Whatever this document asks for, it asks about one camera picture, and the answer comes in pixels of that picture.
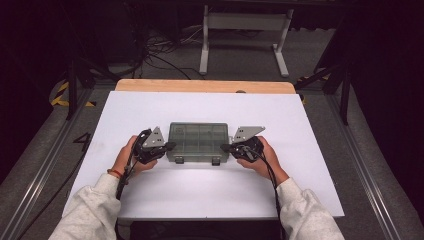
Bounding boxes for aluminium floor rail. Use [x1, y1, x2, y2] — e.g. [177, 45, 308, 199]
[0, 88, 94, 240]
[326, 94, 403, 240]

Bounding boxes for person's left hand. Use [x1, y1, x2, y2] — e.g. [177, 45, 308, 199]
[111, 134, 158, 178]

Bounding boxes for person's dark trousers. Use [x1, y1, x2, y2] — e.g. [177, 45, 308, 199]
[129, 219, 283, 240]

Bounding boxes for person's right hand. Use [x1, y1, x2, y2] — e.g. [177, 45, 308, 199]
[237, 135, 290, 187]

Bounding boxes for black metal stand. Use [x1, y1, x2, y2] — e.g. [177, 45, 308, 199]
[294, 19, 354, 126]

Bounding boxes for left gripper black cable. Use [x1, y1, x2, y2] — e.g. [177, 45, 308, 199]
[114, 131, 149, 240]

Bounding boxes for thin black floor cable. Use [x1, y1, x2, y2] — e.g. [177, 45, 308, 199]
[15, 151, 88, 240]

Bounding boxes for bundle of floor cables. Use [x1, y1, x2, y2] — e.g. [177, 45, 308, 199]
[126, 3, 206, 81]

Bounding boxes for wooden table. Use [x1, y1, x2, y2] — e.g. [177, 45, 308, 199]
[114, 78, 297, 95]

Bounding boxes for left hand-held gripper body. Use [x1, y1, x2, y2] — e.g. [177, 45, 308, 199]
[132, 126, 168, 165]

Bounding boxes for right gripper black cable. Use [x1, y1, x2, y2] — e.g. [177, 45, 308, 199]
[244, 146, 285, 240]

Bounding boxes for white board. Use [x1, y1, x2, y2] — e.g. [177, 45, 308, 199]
[62, 90, 345, 222]

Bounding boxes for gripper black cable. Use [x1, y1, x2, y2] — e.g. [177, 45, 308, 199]
[244, 146, 285, 240]
[114, 131, 149, 240]

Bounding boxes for grey metal stand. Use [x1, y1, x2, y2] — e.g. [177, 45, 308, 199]
[198, 4, 295, 78]

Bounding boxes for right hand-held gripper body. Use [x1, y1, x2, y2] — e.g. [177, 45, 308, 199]
[229, 125, 267, 164]

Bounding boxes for clear grey compartment box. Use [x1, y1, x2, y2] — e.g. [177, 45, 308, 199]
[165, 122, 235, 167]

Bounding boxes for yellow black floor tape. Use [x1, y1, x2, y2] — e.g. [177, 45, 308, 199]
[49, 80, 98, 108]

